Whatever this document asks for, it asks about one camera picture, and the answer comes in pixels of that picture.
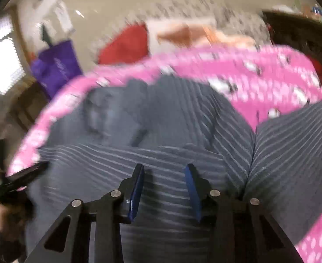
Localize grey pinstriped coat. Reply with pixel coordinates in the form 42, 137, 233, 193
26, 75, 322, 262

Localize pink penguin bedspread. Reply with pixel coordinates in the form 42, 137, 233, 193
11, 46, 322, 262

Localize floral padded headboard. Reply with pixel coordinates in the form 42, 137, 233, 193
88, 0, 271, 59

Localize wall calendar poster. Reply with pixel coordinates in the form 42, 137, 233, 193
54, 1, 73, 34

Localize peach fringed scarf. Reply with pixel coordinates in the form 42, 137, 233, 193
164, 26, 256, 48

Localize person left hand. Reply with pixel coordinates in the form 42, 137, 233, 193
0, 204, 27, 242

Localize red heart cushion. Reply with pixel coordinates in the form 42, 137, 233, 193
97, 23, 149, 65

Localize dark carved wooden sideboard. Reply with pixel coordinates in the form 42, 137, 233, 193
262, 10, 322, 65

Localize window with grille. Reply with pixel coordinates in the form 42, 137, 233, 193
0, 15, 25, 96

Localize dark wooden side table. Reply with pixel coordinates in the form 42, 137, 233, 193
0, 76, 48, 138

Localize purple shopping bag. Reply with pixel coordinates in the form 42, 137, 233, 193
31, 40, 83, 100

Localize white pillow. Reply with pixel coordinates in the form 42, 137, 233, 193
146, 16, 217, 55

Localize dark cloth on hook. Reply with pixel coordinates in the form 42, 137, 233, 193
41, 24, 53, 48

